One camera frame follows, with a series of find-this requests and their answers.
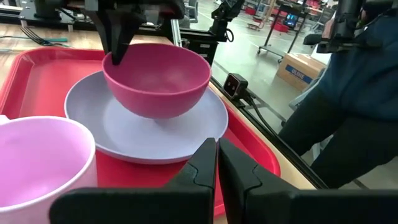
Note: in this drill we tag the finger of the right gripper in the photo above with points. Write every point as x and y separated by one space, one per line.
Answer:
121 34
101 28

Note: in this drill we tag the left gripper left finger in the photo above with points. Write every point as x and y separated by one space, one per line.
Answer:
140 205

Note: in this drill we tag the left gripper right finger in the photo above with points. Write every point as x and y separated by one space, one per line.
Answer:
311 208

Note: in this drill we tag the magenta bowl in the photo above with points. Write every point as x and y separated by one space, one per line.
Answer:
161 81

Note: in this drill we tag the lavender plate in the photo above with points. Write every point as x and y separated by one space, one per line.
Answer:
140 137

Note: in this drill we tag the pink mug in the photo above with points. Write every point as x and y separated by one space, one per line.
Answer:
40 161

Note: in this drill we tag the red plastic tray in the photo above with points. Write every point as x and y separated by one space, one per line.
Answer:
46 87

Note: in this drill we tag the person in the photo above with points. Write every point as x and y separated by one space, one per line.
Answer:
357 93

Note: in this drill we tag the ULINE cardboard box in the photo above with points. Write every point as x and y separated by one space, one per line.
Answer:
300 71

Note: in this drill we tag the black monitor cart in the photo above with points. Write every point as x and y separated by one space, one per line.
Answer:
280 31

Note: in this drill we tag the person's hand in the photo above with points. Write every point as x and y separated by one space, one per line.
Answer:
328 26

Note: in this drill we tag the small black camera box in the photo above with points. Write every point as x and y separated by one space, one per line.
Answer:
235 85

